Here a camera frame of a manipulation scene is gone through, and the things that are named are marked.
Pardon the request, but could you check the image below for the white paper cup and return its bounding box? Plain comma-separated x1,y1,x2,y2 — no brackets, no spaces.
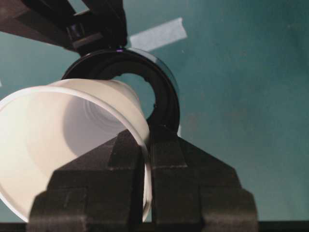
0,79,150,222

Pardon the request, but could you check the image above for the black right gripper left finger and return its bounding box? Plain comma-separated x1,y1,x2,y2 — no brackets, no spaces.
27,130,144,232

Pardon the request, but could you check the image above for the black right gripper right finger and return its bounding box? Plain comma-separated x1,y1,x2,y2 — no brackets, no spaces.
150,126,258,232

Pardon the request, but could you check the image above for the black plastic cup holder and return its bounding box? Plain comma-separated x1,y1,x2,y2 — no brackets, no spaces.
62,48,180,132

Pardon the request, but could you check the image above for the blue vertical tape by holder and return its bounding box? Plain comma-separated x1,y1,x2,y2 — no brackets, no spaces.
129,17,187,51

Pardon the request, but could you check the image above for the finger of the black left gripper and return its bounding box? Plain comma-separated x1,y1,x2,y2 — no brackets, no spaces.
66,0,127,55
0,0,75,50

